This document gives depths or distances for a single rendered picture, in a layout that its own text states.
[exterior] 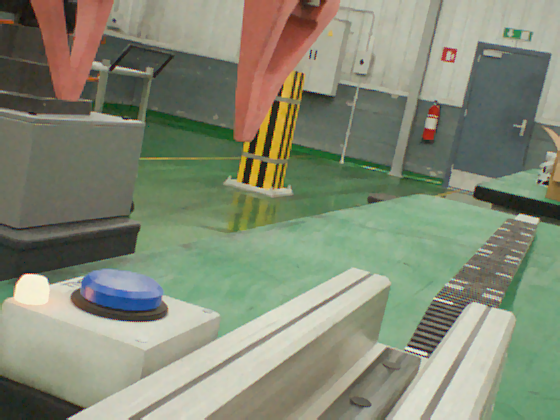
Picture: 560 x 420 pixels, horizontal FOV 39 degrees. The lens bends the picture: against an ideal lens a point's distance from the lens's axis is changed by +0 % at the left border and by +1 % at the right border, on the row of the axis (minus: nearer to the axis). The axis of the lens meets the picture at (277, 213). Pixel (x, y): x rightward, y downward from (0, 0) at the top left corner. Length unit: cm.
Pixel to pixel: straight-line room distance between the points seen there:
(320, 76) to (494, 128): 265
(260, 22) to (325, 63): 1161
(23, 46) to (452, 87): 1100
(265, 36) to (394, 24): 1166
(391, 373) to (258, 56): 17
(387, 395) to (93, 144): 54
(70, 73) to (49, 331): 13
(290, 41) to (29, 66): 49
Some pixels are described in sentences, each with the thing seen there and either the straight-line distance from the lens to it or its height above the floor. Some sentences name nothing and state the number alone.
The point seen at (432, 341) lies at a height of 80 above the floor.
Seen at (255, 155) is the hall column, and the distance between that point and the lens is 693.
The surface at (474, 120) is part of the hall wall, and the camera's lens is 1157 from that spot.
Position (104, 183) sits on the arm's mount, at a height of 82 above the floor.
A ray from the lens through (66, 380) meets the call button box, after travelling 38.
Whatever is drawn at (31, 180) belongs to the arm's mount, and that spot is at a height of 83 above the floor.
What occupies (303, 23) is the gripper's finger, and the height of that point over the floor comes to 99.
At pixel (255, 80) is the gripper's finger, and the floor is 96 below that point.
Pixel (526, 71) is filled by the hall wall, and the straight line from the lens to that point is 1153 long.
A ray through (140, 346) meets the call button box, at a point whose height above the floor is 84.
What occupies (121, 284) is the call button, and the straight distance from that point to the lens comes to 39.
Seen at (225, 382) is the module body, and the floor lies 86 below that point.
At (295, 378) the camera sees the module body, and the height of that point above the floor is 85.
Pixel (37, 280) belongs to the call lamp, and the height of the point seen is 85.
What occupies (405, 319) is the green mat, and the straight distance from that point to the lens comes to 72.
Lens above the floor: 96
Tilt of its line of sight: 9 degrees down
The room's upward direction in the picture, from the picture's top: 12 degrees clockwise
